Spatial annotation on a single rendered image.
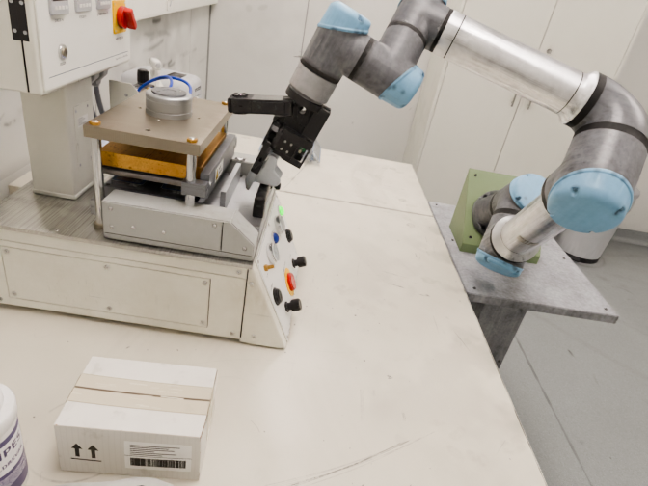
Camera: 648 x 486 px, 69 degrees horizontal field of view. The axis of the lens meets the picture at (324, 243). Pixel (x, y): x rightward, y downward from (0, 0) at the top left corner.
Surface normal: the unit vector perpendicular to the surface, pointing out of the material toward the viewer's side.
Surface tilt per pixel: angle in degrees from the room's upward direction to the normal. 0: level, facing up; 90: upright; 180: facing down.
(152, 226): 90
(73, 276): 90
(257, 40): 90
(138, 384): 1
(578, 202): 129
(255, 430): 0
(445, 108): 90
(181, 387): 2
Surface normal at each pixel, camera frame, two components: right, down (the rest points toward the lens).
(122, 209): -0.03, 0.49
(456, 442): 0.18, -0.85
